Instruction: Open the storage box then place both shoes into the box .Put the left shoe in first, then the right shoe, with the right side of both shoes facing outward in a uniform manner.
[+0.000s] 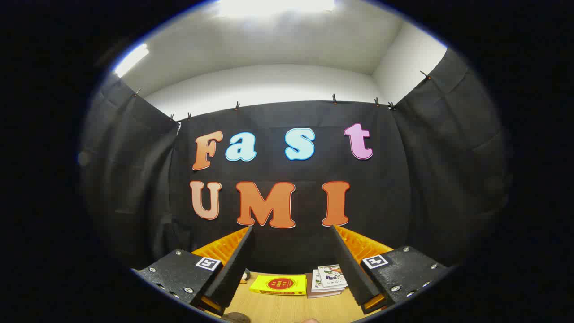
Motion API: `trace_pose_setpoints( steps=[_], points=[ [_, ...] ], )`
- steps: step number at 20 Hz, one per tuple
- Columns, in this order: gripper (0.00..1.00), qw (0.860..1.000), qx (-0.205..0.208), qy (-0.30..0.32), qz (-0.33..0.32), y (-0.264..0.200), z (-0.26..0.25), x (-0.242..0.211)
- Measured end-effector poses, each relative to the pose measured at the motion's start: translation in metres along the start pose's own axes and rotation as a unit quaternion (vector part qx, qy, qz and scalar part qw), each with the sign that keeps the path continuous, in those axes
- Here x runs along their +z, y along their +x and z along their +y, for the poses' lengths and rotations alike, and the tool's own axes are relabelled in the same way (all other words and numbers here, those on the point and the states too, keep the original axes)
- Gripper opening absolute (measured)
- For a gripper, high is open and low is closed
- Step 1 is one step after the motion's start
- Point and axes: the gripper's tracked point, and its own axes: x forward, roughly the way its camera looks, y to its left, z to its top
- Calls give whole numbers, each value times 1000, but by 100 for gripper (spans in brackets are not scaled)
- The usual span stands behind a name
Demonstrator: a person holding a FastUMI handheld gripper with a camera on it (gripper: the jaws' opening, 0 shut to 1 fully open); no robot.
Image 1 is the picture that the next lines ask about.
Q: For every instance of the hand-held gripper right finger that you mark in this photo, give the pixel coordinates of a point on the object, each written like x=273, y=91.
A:
x=347, y=269

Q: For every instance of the penguin plush toy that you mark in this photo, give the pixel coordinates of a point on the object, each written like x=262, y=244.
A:
x=245, y=274

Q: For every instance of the black backdrop cloth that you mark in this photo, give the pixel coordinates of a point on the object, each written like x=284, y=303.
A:
x=381, y=202

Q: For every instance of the ceiling light strip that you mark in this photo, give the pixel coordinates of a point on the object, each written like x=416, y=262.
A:
x=132, y=59

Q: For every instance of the brown fuzzy shoe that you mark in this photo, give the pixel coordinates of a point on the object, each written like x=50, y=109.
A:
x=235, y=318

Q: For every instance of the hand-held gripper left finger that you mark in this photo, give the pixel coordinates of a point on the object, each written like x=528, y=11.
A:
x=235, y=269

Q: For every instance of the row of small cloth clips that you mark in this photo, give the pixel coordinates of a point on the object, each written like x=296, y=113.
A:
x=334, y=98

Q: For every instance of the yellow book with red circle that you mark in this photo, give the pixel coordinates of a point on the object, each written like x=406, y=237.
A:
x=278, y=284

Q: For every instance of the ceiling light panel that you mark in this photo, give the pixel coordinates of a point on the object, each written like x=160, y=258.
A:
x=273, y=6

